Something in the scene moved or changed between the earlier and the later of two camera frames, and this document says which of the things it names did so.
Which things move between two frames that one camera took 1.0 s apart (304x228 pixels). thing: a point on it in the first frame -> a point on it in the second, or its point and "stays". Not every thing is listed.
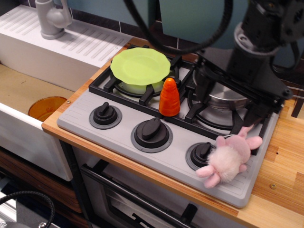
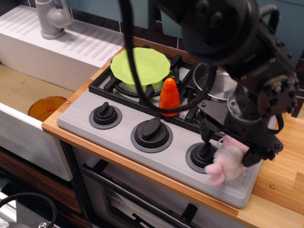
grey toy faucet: [53, 21] stays
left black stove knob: [105, 117] stays
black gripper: [253, 79] -> [255, 135]
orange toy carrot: [169, 104] stays
